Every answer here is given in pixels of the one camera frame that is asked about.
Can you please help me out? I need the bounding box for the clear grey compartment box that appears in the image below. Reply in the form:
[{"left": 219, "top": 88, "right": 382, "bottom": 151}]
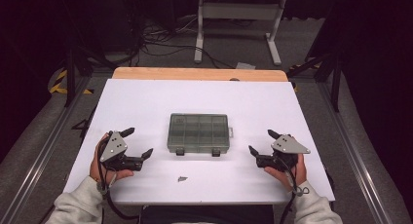
[{"left": 167, "top": 112, "right": 235, "bottom": 158}]

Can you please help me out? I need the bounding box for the person's right hand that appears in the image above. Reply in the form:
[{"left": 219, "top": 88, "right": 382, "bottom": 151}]
[{"left": 263, "top": 153, "right": 308, "bottom": 193}]

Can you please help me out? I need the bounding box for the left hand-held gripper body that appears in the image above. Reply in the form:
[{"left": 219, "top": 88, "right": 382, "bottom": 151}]
[{"left": 99, "top": 131, "right": 144, "bottom": 172}]

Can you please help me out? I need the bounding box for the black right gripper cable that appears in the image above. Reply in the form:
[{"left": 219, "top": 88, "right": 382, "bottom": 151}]
[{"left": 276, "top": 154, "right": 301, "bottom": 224}]

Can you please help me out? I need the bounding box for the black metal stand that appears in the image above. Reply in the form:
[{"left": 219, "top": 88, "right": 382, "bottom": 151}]
[
  {"left": 286, "top": 47, "right": 346, "bottom": 114},
  {"left": 62, "top": 43, "right": 110, "bottom": 109}
]

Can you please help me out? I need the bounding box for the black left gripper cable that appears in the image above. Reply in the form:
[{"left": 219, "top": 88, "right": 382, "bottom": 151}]
[{"left": 96, "top": 137, "right": 141, "bottom": 221}]

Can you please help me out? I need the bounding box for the wooden table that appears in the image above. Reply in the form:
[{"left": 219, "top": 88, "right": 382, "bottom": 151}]
[{"left": 111, "top": 66, "right": 289, "bottom": 83}]

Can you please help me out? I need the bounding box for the aluminium rail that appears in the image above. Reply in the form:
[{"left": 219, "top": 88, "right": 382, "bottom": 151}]
[
  {"left": 0, "top": 76, "right": 95, "bottom": 224},
  {"left": 316, "top": 81, "right": 394, "bottom": 224}
]

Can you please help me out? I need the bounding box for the white metal stand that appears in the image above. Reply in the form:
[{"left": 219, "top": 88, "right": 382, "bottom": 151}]
[{"left": 193, "top": 0, "right": 287, "bottom": 67}]

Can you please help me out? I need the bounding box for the small grey floor plate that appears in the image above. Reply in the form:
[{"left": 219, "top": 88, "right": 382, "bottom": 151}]
[{"left": 235, "top": 61, "right": 257, "bottom": 70}]

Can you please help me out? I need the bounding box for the bundle of black floor cables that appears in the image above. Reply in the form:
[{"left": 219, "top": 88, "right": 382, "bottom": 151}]
[{"left": 128, "top": 13, "right": 237, "bottom": 70}]

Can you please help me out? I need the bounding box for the person's left hand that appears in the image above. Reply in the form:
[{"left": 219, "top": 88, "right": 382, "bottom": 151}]
[{"left": 90, "top": 133, "right": 134, "bottom": 184}]

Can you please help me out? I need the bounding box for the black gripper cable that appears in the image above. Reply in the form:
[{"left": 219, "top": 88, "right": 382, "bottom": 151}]
[
  {"left": 276, "top": 154, "right": 301, "bottom": 224},
  {"left": 96, "top": 137, "right": 141, "bottom": 221}
]

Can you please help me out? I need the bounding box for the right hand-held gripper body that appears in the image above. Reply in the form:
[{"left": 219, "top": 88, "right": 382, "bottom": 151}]
[{"left": 255, "top": 133, "right": 312, "bottom": 172}]

